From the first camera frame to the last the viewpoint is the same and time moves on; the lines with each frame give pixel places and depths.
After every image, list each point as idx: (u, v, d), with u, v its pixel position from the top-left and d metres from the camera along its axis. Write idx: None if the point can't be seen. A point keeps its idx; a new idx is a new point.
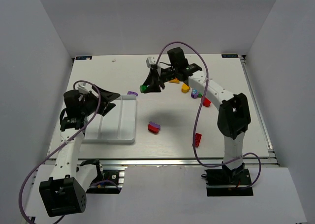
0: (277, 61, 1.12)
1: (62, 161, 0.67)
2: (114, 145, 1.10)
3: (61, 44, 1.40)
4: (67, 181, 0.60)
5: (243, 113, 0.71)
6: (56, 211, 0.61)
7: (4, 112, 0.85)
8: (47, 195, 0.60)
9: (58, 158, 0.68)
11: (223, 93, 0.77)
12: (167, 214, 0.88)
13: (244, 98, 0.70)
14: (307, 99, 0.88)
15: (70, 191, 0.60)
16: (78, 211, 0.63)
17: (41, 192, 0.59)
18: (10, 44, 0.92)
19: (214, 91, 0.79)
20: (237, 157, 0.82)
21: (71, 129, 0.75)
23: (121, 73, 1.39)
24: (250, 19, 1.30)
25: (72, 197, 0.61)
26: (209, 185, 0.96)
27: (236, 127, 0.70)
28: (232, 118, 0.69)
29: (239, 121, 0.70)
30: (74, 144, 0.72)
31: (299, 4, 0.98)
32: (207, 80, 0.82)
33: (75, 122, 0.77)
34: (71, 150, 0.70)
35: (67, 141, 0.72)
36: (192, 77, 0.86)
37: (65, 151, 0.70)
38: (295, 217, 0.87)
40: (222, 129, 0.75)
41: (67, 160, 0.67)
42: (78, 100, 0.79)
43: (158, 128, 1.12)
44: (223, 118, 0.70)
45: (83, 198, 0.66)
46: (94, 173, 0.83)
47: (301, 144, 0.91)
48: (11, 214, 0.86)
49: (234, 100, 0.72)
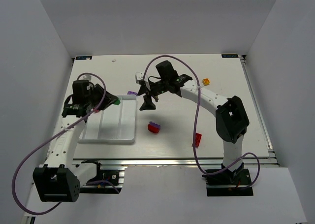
0: (276, 61, 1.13)
1: (59, 149, 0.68)
2: (113, 145, 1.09)
3: (61, 44, 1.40)
4: (61, 171, 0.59)
5: (240, 115, 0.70)
6: (48, 196, 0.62)
7: (4, 112, 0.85)
8: (41, 182, 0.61)
9: (55, 145, 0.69)
11: (217, 99, 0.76)
12: (167, 214, 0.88)
13: (237, 99, 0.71)
14: (308, 98, 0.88)
15: (62, 180, 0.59)
16: (69, 199, 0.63)
17: (35, 177, 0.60)
18: (10, 44, 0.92)
19: (208, 98, 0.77)
20: (237, 159, 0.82)
21: (73, 116, 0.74)
23: (121, 73, 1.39)
24: (250, 19, 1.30)
25: (65, 187, 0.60)
26: (208, 185, 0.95)
27: (235, 131, 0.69)
28: (230, 122, 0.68)
29: (237, 124, 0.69)
30: (73, 132, 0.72)
31: (299, 4, 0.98)
32: (200, 88, 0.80)
33: (77, 109, 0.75)
34: (69, 139, 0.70)
35: (66, 128, 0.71)
36: (184, 87, 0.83)
37: (64, 139, 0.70)
38: (295, 217, 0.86)
40: (223, 136, 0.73)
41: (64, 149, 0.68)
42: (85, 90, 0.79)
43: (157, 128, 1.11)
44: (220, 124, 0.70)
45: (76, 188, 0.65)
46: (93, 172, 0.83)
47: (301, 143, 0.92)
48: (11, 214, 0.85)
49: (229, 104, 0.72)
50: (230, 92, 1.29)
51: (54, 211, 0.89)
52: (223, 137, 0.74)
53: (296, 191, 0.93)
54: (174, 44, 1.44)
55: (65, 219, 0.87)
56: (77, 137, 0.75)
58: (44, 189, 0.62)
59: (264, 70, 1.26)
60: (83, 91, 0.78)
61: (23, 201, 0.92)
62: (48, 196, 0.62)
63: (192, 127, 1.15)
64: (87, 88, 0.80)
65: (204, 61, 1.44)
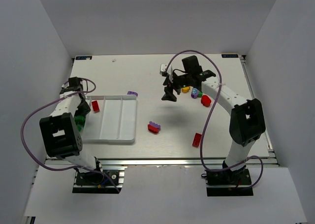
0: (276, 61, 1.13)
1: (60, 107, 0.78)
2: (112, 145, 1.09)
3: (61, 44, 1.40)
4: (65, 115, 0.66)
5: (257, 119, 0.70)
6: (55, 151, 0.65)
7: (4, 112, 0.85)
8: (47, 128, 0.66)
9: (57, 106, 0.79)
11: (236, 98, 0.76)
12: (167, 214, 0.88)
13: (259, 105, 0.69)
14: (308, 98, 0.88)
15: (67, 123, 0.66)
16: (75, 150, 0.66)
17: (42, 124, 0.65)
18: (10, 44, 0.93)
19: (227, 96, 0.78)
20: (242, 161, 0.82)
21: (70, 91, 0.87)
23: (121, 73, 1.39)
24: (250, 19, 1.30)
25: (70, 130, 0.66)
26: (209, 185, 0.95)
27: (249, 135, 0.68)
28: (244, 124, 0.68)
29: (252, 128, 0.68)
30: (71, 99, 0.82)
31: (299, 5, 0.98)
32: (221, 86, 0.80)
33: (72, 88, 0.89)
34: (69, 101, 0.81)
35: (65, 96, 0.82)
36: (206, 82, 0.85)
37: (63, 102, 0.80)
38: (295, 217, 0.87)
40: (235, 138, 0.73)
41: (65, 106, 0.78)
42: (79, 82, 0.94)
43: (157, 128, 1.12)
44: (235, 123, 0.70)
45: (79, 141, 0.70)
46: (92, 164, 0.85)
47: (300, 143, 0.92)
48: (11, 215, 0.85)
49: (247, 106, 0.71)
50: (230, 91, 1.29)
51: (53, 211, 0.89)
52: (236, 139, 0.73)
53: (295, 191, 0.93)
54: (174, 44, 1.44)
55: (65, 219, 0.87)
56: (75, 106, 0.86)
58: (51, 140, 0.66)
59: (264, 70, 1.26)
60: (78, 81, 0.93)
61: (23, 201, 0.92)
62: (54, 149, 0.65)
63: (192, 126, 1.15)
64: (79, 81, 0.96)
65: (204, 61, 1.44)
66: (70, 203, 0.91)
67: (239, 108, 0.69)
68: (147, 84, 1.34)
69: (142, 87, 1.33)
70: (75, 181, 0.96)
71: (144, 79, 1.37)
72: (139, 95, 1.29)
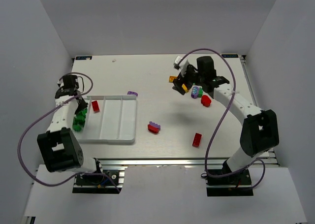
0: (276, 61, 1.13)
1: (57, 118, 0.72)
2: (113, 145, 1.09)
3: (61, 44, 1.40)
4: (64, 131, 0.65)
5: (270, 132, 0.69)
6: (55, 167, 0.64)
7: (4, 112, 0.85)
8: (46, 145, 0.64)
9: (54, 116, 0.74)
11: (249, 108, 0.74)
12: (167, 214, 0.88)
13: (273, 117, 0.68)
14: (308, 98, 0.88)
15: (67, 139, 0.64)
16: (76, 164, 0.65)
17: (39, 141, 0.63)
18: (10, 44, 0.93)
19: (239, 105, 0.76)
20: (245, 166, 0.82)
21: (65, 96, 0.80)
23: (121, 73, 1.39)
24: (250, 19, 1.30)
25: (70, 145, 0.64)
26: (209, 185, 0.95)
27: (260, 148, 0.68)
28: (256, 136, 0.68)
29: (265, 142, 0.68)
30: (69, 106, 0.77)
31: (299, 4, 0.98)
32: (234, 94, 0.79)
33: (68, 91, 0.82)
34: (67, 110, 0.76)
35: (62, 103, 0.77)
36: (218, 89, 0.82)
37: (61, 112, 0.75)
38: (295, 217, 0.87)
40: (245, 149, 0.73)
41: (62, 117, 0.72)
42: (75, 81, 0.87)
43: (157, 128, 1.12)
44: (246, 134, 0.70)
45: (79, 154, 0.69)
46: (92, 166, 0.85)
47: (300, 143, 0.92)
48: (11, 215, 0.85)
49: (261, 116, 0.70)
50: None
51: (54, 211, 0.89)
52: (245, 150, 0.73)
53: (295, 191, 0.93)
54: (174, 44, 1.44)
55: (65, 219, 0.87)
56: (73, 112, 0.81)
58: (50, 155, 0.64)
59: (263, 70, 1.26)
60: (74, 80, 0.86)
61: (23, 201, 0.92)
62: (54, 164, 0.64)
63: (192, 126, 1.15)
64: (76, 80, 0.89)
65: None
66: (70, 203, 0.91)
67: (253, 120, 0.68)
68: (147, 84, 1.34)
69: (142, 87, 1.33)
70: (75, 181, 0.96)
71: (144, 79, 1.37)
72: (139, 95, 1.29)
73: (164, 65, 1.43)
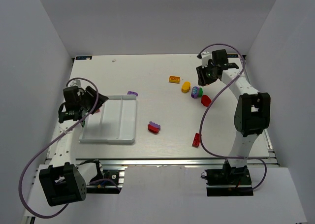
0: (276, 61, 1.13)
1: (61, 149, 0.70)
2: (113, 145, 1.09)
3: (61, 44, 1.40)
4: (67, 169, 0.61)
5: (262, 113, 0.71)
6: (57, 201, 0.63)
7: (4, 112, 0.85)
8: (47, 182, 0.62)
9: (57, 147, 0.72)
11: (248, 89, 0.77)
12: (167, 214, 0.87)
13: (267, 99, 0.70)
14: (308, 98, 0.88)
15: (68, 177, 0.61)
16: (78, 199, 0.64)
17: (42, 179, 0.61)
18: (10, 44, 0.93)
19: (240, 85, 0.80)
20: (241, 156, 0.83)
21: (70, 121, 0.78)
23: (121, 73, 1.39)
24: (251, 19, 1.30)
25: (71, 184, 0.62)
26: (209, 185, 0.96)
27: (249, 126, 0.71)
28: (248, 113, 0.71)
29: (255, 120, 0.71)
30: (72, 134, 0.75)
31: (299, 4, 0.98)
32: (239, 76, 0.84)
33: (73, 114, 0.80)
34: (70, 139, 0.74)
35: (65, 131, 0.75)
36: (226, 71, 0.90)
37: (64, 141, 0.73)
38: (295, 217, 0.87)
40: (236, 125, 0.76)
41: (66, 149, 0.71)
42: (77, 95, 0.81)
43: (157, 128, 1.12)
44: (239, 110, 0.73)
45: (83, 186, 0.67)
46: (92, 172, 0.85)
47: (300, 143, 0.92)
48: (11, 215, 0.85)
49: (257, 98, 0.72)
50: (230, 91, 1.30)
51: (53, 211, 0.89)
52: (236, 126, 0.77)
53: (295, 191, 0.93)
54: (174, 44, 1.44)
55: (65, 219, 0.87)
56: (77, 138, 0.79)
58: (52, 191, 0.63)
59: (264, 70, 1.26)
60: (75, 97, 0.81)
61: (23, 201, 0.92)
62: (56, 199, 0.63)
63: (192, 126, 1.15)
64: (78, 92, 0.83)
65: None
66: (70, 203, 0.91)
67: (247, 98, 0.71)
68: (147, 84, 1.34)
69: (142, 87, 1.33)
70: None
71: (144, 79, 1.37)
72: (139, 95, 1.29)
73: (164, 65, 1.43)
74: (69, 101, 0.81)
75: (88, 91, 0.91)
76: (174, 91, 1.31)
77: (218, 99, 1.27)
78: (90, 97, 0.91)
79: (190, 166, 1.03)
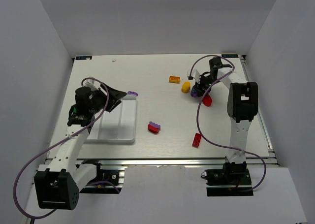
0: (276, 61, 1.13)
1: (61, 154, 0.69)
2: (113, 145, 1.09)
3: (61, 44, 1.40)
4: (62, 176, 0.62)
5: (251, 100, 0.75)
6: (46, 204, 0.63)
7: (4, 112, 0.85)
8: (42, 185, 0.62)
9: (58, 151, 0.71)
11: (239, 80, 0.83)
12: (166, 214, 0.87)
13: (255, 88, 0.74)
14: (308, 97, 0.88)
15: (61, 185, 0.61)
16: (67, 208, 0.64)
17: (36, 181, 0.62)
18: (10, 43, 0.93)
19: (232, 78, 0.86)
20: (239, 149, 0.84)
21: (77, 126, 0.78)
23: (121, 73, 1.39)
24: (251, 19, 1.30)
25: (63, 192, 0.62)
26: (209, 185, 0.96)
27: (240, 112, 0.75)
28: (238, 101, 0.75)
29: (245, 107, 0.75)
30: (77, 140, 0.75)
31: (299, 4, 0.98)
32: (232, 72, 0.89)
33: (82, 119, 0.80)
34: (73, 144, 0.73)
35: (70, 136, 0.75)
36: (220, 71, 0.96)
37: (66, 145, 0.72)
38: (295, 217, 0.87)
40: (229, 112, 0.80)
41: (66, 155, 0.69)
42: (88, 100, 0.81)
43: (157, 128, 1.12)
44: (230, 98, 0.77)
45: (75, 196, 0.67)
46: (92, 173, 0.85)
47: (301, 142, 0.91)
48: (11, 215, 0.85)
49: (246, 88, 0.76)
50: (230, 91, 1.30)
51: (53, 212, 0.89)
52: (229, 113, 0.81)
53: (295, 191, 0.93)
54: (174, 44, 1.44)
55: (65, 219, 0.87)
56: (80, 144, 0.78)
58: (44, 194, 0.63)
59: (263, 71, 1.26)
60: (86, 102, 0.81)
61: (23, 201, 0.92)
62: (46, 202, 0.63)
63: (192, 126, 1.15)
64: (89, 96, 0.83)
65: (204, 61, 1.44)
66: None
67: (238, 85, 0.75)
68: (146, 84, 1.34)
69: (142, 87, 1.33)
70: None
71: (144, 79, 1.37)
72: (139, 95, 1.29)
73: (163, 65, 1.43)
74: (80, 105, 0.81)
75: (100, 90, 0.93)
76: (174, 91, 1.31)
77: (218, 98, 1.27)
78: (102, 95, 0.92)
79: (190, 167, 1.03)
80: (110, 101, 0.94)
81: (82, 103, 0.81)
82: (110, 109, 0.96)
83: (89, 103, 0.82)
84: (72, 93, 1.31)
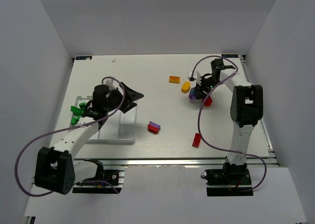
0: (276, 62, 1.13)
1: (69, 138, 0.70)
2: (113, 145, 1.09)
3: (61, 44, 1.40)
4: (64, 155, 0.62)
5: (255, 104, 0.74)
6: (40, 182, 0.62)
7: (4, 112, 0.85)
8: (42, 161, 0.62)
9: (67, 135, 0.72)
11: (242, 83, 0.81)
12: (166, 214, 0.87)
13: (260, 91, 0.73)
14: (308, 97, 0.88)
15: (60, 164, 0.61)
16: (59, 191, 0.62)
17: (39, 155, 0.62)
18: (10, 43, 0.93)
19: (235, 80, 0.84)
20: (240, 151, 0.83)
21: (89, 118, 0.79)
23: (121, 74, 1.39)
24: (251, 19, 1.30)
25: (60, 173, 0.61)
26: (209, 185, 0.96)
27: (243, 116, 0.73)
28: (242, 103, 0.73)
29: (249, 111, 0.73)
30: (86, 130, 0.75)
31: (299, 4, 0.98)
32: (236, 74, 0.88)
33: (95, 114, 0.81)
34: (82, 133, 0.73)
35: (82, 124, 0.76)
36: (224, 72, 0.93)
37: (76, 132, 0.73)
38: (295, 217, 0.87)
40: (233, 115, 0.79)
41: (73, 139, 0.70)
42: (105, 97, 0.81)
43: (157, 128, 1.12)
44: (234, 100, 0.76)
45: (69, 181, 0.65)
46: (92, 172, 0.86)
47: (300, 142, 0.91)
48: (11, 215, 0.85)
49: (250, 91, 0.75)
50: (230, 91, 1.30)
51: (53, 211, 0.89)
52: (233, 117, 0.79)
53: (295, 191, 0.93)
54: (174, 44, 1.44)
55: (65, 219, 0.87)
56: (88, 136, 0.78)
58: (41, 171, 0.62)
59: (264, 71, 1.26)
60: (102, 99, 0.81)
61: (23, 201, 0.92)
62: (41, 179, 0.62)
63: (192, 126, 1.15)
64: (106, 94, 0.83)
65: (204, 61, 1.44)
66: (70, 202, 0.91)
67: (241, 88, 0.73)
68: (146, 85, 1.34)
69: (142, 87, 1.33)
70: None
71: (144, 79, 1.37)
72: None
73: (163, 65, 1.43)
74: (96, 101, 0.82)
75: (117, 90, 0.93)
76: (174, 91, 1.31)
77: (218, 98, 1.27)
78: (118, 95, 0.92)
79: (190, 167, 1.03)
80: (126, 102, 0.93)
81: (98, 100, 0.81)
82: (124, 109, 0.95)
83: (105, 101, 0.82)
84: (72, 93, 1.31)
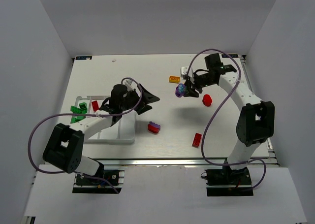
0: (276, 62, 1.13)
1: (84, 122, 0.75)
2: (113, 145, 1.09)
3: (61, 44, 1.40)
4: (78, 134, 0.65)
5: (266, 122, 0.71)
6: (48, 156, 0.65)
7: (4, 112, 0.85)
8: (56, 135, 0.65)
9: (84, 119, 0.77)
11: (250, 97, 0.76)
12: (166, 214, 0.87)
13: (271, 110, 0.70)
14: (308, 97, 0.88)
15: (73, 142, 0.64)
16: (64, 169, 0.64)
17: (54, 129, 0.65)
18: (10, 44, 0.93)
19: (241, 93, 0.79)
20: (243, 162, 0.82)
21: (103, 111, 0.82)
23: (121, 74, 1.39)
24: (251, 19, 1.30)
25: (71, 150, 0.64)
26: (209, 185, 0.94)
27: (254, 137, 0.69)
28: (253, 123, 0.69)
29: (259, 130, 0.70)
30: (100, 120, 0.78)
31: (299, 4, 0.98)
32: (238, 82, 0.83)
33: (110, 109, 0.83)
34: (97, 122, 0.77)
35: (98, 114, 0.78)
36: (224, 76, 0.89)
37: (91, 119, 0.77)
38: (295, 217, 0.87)
40: (240, 135, 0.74)
41: (87, 123, 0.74)
42: (121, 96, 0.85)
43: (157, 128, 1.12)
44: (243, 121, 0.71)
45: (75, 162, 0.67)
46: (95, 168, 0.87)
47: (301, 142, 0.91)
48: (11, 215, 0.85)
49: (260, 107, 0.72)
50: None
51: (54, 211, 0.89)
52: (239, 137, 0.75)
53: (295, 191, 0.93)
54: (174, 44, 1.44)
55: (65, 219, 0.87)
56: (101, 127, 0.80)
58: (53, 144, 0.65)
59: (264, 71, 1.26)
60: (118, 97, 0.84)
61: (23, 201, 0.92)
62: (49, 153, 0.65)
63: (192, 126, 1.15)
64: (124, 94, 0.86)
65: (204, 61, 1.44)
66: (70, 202, 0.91)
67: (252, 108, 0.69)
68: (146, 85, 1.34)
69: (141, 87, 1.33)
70: (75, 181, 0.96)
71: (144, 79, 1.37)
72: None
73: (163, 65, 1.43)
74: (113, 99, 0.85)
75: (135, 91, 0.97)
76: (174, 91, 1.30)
77: (218, 98, 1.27)
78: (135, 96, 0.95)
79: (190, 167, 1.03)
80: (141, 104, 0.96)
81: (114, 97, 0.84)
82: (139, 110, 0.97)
83: (121, 100, 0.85)
84: (72, 93, 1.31)
